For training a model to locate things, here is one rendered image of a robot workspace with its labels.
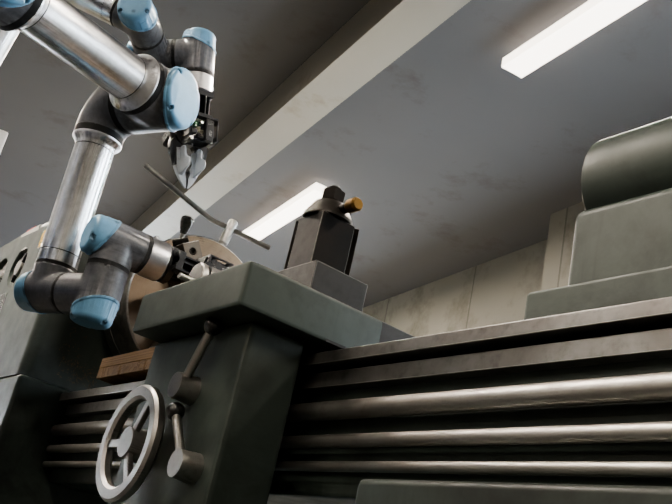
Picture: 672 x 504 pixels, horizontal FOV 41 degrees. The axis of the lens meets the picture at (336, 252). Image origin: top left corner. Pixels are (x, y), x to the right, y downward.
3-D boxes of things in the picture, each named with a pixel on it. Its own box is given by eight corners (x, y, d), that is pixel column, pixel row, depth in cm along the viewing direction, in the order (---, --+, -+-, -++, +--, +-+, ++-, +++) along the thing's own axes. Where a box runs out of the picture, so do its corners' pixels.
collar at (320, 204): (292, 217, 142) (297, 201, 143) (331, 237, 146) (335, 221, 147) (322, 206, 136) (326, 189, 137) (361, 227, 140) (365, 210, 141)
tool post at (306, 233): (281, 276, 139) (295, 219, 143) (318, 294, 143) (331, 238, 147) (309, 268, 133) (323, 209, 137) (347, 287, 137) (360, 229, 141)
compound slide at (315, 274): (235, 309, 143) (242, 280, 145) (285, 331, 148) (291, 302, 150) (309, 290, 127) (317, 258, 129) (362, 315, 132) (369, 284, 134)
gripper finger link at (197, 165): (196, 183, 189) (199, 142, 192) (183, 190, 194) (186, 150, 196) (209, 186, 191) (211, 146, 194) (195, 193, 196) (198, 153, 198)
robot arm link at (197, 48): (183, 41, 205) (220, 41, 205) (180, 85, 203) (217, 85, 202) (176, 24, 198) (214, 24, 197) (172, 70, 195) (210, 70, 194)
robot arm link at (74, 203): (76, 68, 175) (-5, 300, 159) (118, 62, 170) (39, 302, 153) (114, 99, 185) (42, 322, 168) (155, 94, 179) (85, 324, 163)
